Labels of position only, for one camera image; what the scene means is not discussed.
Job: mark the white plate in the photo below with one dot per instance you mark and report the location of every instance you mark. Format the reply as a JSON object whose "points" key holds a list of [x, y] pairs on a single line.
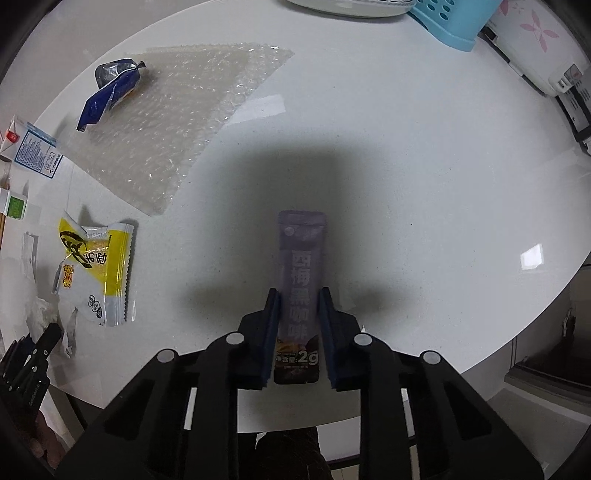
{"points": [[351, 7]]}

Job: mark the white flower-print appliance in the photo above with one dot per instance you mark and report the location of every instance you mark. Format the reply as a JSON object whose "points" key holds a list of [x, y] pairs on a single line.
{"points": [[531, 37]]}

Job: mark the black white box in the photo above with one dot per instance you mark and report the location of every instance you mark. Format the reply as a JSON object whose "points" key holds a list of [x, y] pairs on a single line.
{"points": [[577, 115]]}

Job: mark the white blue milk carton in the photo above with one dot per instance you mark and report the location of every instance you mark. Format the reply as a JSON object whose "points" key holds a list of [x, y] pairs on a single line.
{"points": [[34, 147]]}

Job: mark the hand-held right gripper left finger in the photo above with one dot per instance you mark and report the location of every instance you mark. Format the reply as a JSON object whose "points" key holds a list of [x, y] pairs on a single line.
{"points": [[273, 332]]}

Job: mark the clear bubble wrap sheet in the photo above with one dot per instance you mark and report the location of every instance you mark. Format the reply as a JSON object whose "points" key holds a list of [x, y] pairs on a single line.
{"points": [[184, 115]]}

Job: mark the crumpled clear plastic wrapper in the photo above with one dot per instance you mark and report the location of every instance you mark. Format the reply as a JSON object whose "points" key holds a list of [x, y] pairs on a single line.
{"points": [[46, 309]]}

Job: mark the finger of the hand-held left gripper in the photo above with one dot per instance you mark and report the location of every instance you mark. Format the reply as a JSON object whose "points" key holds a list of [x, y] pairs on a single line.
{"points": [[50, 334]]}

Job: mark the person's left hand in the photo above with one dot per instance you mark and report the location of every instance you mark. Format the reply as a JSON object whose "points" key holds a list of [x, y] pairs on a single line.
{"points": [[44, 441]]}

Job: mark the green white small box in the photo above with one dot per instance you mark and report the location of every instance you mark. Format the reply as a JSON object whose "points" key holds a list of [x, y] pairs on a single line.
{"points": [[16, 205]]}

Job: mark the yellow white snack wrapper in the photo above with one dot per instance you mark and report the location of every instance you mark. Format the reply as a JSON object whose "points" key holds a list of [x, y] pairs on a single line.
{"points": [[111, 277]]}

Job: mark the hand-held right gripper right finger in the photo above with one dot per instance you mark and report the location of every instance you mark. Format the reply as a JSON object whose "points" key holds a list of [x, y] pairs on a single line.
{"points": [[325, 332]]}

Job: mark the dark blue snack wrapper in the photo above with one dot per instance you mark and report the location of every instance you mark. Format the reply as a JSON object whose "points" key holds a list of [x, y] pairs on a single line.
{"points": [[104, 99]]}

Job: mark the light blue plastic basket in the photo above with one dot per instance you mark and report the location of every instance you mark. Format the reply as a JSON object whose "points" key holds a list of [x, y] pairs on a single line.
{"points": [[452, 23]]}

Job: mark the grey metal frame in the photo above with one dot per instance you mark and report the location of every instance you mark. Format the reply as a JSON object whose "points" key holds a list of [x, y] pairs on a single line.
{"points": [[545, 383]]}

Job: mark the dark brown cloth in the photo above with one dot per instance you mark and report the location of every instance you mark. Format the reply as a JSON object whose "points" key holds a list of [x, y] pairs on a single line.
{"points": [[288, 454]]}

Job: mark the purple coffee sachet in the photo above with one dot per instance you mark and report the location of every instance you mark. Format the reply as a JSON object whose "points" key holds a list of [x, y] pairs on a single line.
{"points": [[298, 277]]}

